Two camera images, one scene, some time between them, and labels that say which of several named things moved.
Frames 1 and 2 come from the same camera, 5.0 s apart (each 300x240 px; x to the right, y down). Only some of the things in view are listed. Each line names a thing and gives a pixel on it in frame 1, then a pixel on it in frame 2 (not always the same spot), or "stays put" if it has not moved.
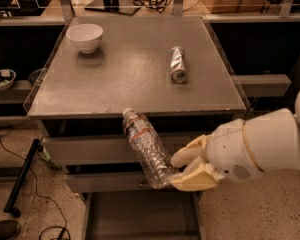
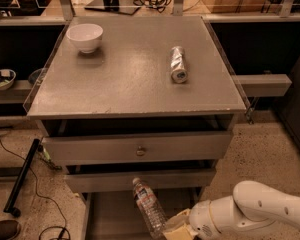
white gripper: [230, 150] -> [200, 220]
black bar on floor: [11, 205] stays put
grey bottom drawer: [142, 215] stays put
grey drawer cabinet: [98, 67] stays put
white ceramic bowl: [87, 37] stays put
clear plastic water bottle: [149, 147] -> [149, 209]
